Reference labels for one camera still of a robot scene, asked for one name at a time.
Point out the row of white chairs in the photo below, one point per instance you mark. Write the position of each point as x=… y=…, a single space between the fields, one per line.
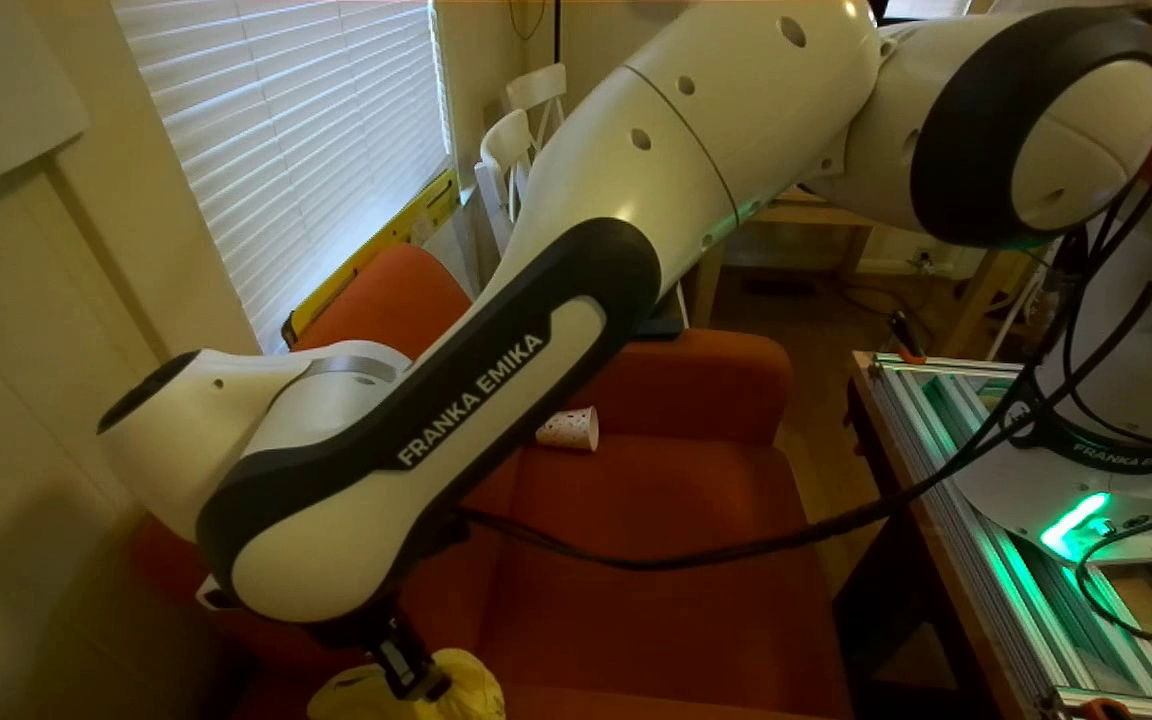
x=508 y=150

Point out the orange sofa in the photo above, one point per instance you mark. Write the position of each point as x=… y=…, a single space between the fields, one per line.
x=676 y=520

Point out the yellow long board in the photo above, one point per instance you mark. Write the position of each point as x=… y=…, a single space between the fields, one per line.
x=406 y=225

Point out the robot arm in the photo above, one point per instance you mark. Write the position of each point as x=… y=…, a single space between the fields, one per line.
x=736 y=110

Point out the wooden table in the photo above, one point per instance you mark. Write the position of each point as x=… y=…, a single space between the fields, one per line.
x=806 y=212

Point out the white window blinds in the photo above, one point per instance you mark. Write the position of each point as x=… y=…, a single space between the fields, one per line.
x=296 y=130

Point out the flat black device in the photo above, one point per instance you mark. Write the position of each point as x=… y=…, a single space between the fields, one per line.
x=664 y=322

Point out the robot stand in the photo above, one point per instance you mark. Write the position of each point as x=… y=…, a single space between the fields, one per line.
x=976 y=600

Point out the yellow banana plush toy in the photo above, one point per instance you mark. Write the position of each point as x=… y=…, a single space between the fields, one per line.
x=471 y=685

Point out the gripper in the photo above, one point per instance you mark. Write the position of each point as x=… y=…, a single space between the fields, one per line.
x=361 y=625

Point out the dotted paper cup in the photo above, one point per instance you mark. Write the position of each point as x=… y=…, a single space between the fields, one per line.
x=570 y=429

